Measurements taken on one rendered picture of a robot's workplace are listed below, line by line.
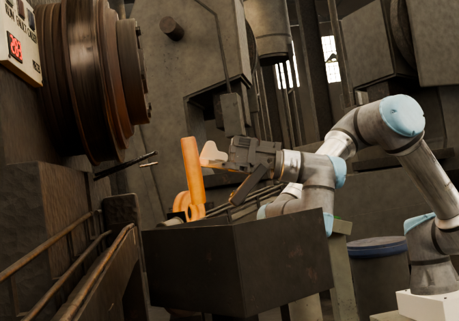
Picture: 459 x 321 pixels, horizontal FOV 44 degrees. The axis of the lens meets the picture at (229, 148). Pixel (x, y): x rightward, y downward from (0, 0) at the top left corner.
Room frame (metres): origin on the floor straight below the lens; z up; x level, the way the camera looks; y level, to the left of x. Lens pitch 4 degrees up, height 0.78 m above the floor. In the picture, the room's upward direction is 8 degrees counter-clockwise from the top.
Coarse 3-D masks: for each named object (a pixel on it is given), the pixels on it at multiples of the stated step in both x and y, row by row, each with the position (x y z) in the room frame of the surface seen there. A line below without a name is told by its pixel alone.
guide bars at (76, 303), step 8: (120, 232) 1.31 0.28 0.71; (120, 240) 1.23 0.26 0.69; (112, 248) 1.11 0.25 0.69; (104, 256) 1.02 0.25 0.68; (112, 256) 1.13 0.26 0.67; (104, 264) 0.96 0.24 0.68; (96, 272) 0.89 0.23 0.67; (88, 280) 0.84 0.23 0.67; (88, 288) 0.80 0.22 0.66; (80, 296) 0.75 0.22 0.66; (72, 304) 0.71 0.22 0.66; (80, 304) 0.73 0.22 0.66; (72, 312) 0.68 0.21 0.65; (64, 320) 0.64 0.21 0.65; (72, 320) 0.71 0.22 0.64
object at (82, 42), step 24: (72, 0) 1.31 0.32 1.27; (96, 0) 1.37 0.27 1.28; (72, 24) 1.27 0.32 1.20; (72, 48) 1.25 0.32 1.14; (96, 48) 1.25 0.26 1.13; (72, 72) 1.26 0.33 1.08; (96, 72) 1.25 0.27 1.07; (96, 96) 1.28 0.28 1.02; (96, 120) 1.31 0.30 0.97; (96, 144) 1.36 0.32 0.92
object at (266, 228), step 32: (192, 224) 1.11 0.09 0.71; (224, 224) 1.16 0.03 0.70; (256, 224) 0.87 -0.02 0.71; (288, 224) 0.91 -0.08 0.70; (320, 224) 0.96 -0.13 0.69; (160, 256) 1.00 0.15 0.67; (192, 256) 0.92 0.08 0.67; (224, 256) 0.86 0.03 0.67; (256, 256) 0.86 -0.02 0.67; (288, 256) 0.91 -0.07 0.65; (320, 256) 0.95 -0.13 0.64; (160, 288) 1.01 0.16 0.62; (192, 288) 0.93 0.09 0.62; (224, 288) 0.87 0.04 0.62; (256, 288) 0.86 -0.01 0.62; (288, 288) 0.90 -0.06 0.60; (320, 288) 0.95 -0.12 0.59; (224, 320) 1.00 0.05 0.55; (256, 320) 1.01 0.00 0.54
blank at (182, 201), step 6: (186, 192) 1.94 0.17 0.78; (180, 198) 1.92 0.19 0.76; (186, 198) 1.94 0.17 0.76; (174, 204) 1.91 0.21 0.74; (180, 204) 1.90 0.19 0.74; (186, 204) 1.93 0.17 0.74; (198, 204) 1.99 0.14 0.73; (174, 210) 1.91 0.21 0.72; (180, 210) 1.90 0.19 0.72; (186, 210) 1.93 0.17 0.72; (192, 210) 2.00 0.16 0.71; (198, 210) 1.99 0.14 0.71; (204, 210) 2.02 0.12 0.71; (186, 216) 1.92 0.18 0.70; (192, 216) 2.00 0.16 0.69; (198, 216) 1.99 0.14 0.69; (204, 216) 2.02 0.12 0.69
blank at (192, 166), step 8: (184, 144) 1.24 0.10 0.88; (192, 144) 1.24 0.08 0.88; (184, 152) 1.23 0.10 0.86; (192, 152) 1.23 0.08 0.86; (184, 160) 1.22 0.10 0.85; (192, 160) 1.22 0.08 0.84; (192, 168) 1.22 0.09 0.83; (200, 168) 1.22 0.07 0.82; (192, 176) 1.22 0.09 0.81; (200, 176) 1.22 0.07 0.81; (192, 184) 1.22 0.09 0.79; (200, 184) 1.23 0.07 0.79; (192, 192) 1.23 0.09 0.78; (200, 192) 1.24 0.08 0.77; (192, 200) 1.25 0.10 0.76; (200, 200) 1.26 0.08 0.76
